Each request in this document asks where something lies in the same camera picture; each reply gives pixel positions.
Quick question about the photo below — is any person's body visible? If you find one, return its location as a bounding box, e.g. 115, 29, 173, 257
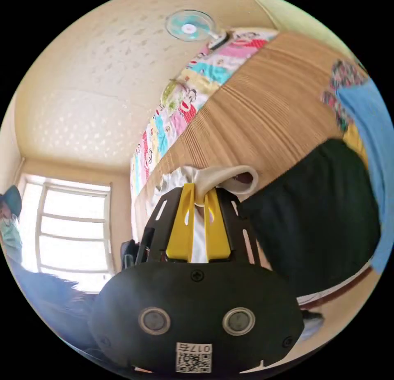
0, 184, 104, 357

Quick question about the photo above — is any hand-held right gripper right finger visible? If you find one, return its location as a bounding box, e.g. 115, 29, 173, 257
204, 188, 231, 263

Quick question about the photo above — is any bed with woven mat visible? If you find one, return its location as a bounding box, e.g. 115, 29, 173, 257
134, 31, 375, 310

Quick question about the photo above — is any white long sleeve shirt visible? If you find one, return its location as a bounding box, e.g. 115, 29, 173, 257
153, 165, 259, 263

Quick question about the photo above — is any window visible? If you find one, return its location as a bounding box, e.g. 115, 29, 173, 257
18, 175, 115, 293

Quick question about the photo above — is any colourful printed sheet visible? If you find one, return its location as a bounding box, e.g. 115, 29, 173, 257
130, 29, 279, 196

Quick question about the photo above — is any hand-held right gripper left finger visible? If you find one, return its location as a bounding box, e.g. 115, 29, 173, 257
165, 183, 196, 263

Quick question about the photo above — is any wall fan with blue blades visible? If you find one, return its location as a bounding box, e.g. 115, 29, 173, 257
165, 9, 231, 50

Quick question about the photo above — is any pile of clothes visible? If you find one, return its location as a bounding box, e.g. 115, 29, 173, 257
239, 58, 389, 298

